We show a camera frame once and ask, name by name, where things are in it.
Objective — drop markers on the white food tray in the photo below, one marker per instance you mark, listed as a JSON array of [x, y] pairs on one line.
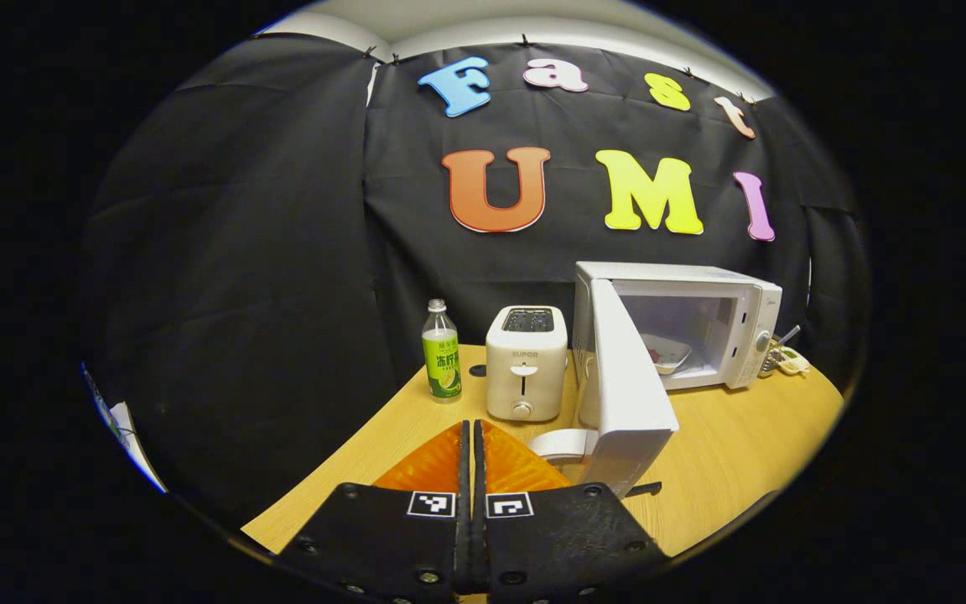
[[674, 348]]

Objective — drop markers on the black backdrop cloth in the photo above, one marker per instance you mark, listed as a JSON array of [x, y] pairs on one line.
[[240, 252]]

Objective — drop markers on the black round table grommet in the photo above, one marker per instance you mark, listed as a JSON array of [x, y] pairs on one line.
[[477, 370]]

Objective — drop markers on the white microwave oven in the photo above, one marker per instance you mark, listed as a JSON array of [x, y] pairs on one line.
[[684, 281]]

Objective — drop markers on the striped straw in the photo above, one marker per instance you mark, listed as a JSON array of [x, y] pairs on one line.
[[789, 335]]

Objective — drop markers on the pink meat slice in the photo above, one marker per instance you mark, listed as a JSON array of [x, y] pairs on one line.
[[659, 358]]

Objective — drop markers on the divided white seed dish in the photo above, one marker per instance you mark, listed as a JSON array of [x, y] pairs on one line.
[[795, 362]]

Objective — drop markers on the green label drink bottle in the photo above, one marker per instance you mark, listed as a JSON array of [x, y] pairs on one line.
[[441, 361]]

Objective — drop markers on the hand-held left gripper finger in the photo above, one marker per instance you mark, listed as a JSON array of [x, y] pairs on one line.
[[465, 478], [478, 478]]

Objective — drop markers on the white toaster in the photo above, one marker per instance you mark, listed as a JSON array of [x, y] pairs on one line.
[[525, 377]]

